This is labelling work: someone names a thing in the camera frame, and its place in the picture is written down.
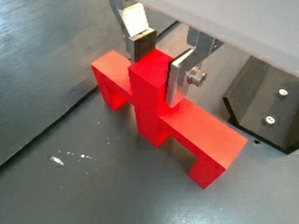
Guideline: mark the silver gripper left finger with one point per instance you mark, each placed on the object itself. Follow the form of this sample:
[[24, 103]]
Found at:
[[139, 35]]

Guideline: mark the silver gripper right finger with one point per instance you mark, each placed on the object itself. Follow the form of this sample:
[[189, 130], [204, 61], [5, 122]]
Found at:
[[184, 69]]

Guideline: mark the red cross-shaped block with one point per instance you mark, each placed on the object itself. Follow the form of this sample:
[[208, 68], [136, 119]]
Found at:
[[137, 83]]

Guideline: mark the black block holder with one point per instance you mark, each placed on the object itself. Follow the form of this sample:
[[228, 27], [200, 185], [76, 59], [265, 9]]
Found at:
[[261, 100]]

